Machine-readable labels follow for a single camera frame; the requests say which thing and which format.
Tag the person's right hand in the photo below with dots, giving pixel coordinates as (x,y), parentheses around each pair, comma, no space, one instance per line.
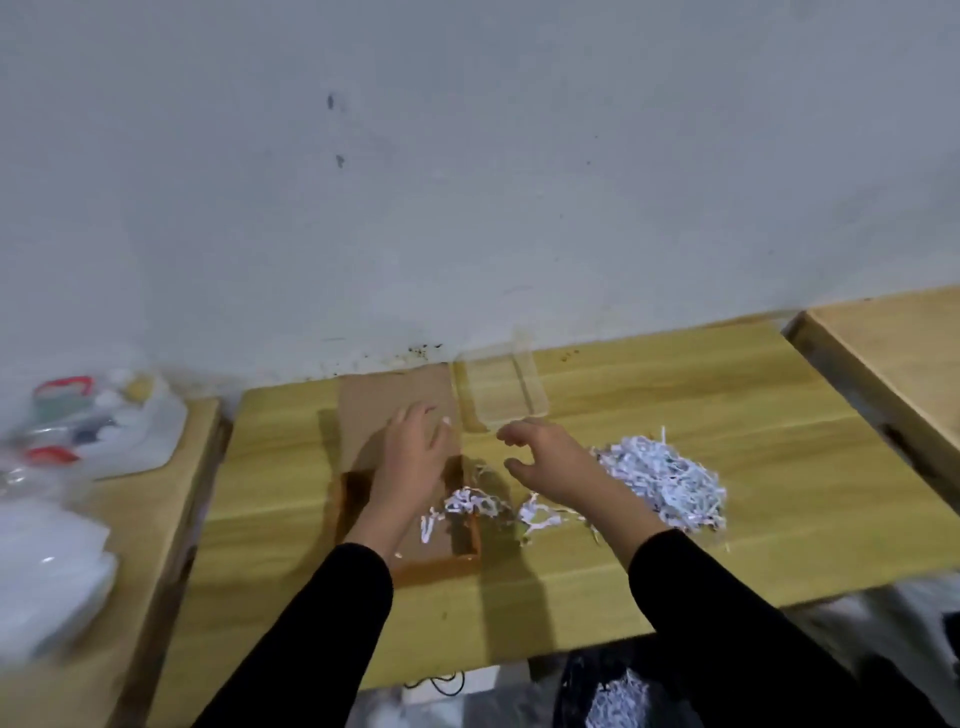
(570,469)

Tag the person's left hand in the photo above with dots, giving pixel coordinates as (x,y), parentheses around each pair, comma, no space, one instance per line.
(409,472)

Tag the person's right thumb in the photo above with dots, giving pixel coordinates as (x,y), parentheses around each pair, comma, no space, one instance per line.
(521,469)

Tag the person's left fingers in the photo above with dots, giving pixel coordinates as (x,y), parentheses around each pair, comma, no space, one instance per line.
(420,426)

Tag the person's right forearm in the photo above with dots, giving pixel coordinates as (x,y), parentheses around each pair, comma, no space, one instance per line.
(750,645)

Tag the person's left forearm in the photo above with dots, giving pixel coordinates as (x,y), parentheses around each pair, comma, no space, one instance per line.
(307,637)

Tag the loose white paper shreds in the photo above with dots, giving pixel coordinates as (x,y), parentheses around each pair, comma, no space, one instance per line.
(472,501)

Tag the brown cardboard box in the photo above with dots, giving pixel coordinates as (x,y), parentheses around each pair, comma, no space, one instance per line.
(360,420)

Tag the clear plastic container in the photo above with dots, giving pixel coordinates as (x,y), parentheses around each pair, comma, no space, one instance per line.
(501,382)

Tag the pile of white shredded paper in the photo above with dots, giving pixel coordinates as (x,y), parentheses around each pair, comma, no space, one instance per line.
(664,480)

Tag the white power strip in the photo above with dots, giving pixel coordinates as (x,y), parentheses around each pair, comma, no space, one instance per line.
(476,684)

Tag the black bag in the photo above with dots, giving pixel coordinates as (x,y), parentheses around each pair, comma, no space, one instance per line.
(574,690)

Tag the shredded paper in bag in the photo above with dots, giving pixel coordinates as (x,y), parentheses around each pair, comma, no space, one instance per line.
(619,705)

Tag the clear packet of colourful items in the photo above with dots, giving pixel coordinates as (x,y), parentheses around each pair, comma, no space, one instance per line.
(97,427)

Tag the light wooden table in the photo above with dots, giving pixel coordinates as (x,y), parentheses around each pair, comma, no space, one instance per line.
(892,360)
(112,570)

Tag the crumpled white plastic sheet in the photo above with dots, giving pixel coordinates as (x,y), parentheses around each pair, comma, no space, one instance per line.
(877,622)

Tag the white plastic bag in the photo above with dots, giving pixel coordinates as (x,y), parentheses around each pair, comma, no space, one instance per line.
(45,577)

